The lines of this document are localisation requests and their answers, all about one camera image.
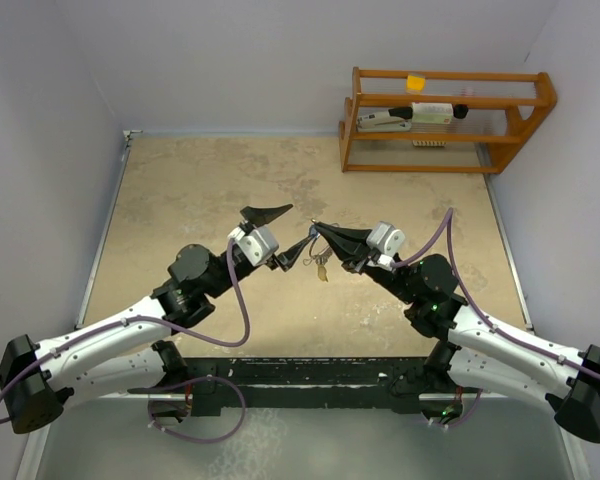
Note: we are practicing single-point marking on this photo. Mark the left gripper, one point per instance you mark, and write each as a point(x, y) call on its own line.
point(285, 258)

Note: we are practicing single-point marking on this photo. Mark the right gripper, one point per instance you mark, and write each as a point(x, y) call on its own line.
point(350, 246)

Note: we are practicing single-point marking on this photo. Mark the bunch of metal keys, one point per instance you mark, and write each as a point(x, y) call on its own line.
point(322, 265)

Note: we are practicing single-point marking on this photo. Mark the blue key tag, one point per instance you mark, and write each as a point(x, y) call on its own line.
point(313, 233)

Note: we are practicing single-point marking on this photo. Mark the large metal keyring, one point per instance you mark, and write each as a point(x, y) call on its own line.
point(312, 244)

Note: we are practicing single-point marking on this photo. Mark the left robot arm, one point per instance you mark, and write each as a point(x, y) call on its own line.
point(132, 348)

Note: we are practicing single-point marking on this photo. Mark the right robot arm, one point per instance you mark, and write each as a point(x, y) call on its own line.
point(476, 349)

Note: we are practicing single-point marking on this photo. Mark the small comb binding piece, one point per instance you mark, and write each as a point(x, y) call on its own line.
point(428, 144)

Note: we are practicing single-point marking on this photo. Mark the wooden shelf rack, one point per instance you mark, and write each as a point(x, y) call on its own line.
point(496, 111)

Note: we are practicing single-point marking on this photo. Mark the white stapler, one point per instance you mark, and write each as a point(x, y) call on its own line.
point(397, 119)

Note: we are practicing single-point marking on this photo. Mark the white green box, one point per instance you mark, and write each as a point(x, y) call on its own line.
point(432, 113)

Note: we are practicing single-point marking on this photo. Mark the small black object on shelf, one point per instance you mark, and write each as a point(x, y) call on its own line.
point(460, 111)

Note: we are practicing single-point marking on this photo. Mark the yellow sticky note block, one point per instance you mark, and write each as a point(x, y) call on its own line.
point(415, 84)

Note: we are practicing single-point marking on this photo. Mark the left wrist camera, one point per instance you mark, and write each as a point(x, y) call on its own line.
point(258, 246)

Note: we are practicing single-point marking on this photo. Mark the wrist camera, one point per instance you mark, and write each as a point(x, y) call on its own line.
point(258, 246)
point(387, 239)

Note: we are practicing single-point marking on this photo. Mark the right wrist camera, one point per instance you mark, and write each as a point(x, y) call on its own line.
point(387, 239)

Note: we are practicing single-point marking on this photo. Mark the black mounting base rail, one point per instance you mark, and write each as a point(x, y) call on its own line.
point(403, 385)

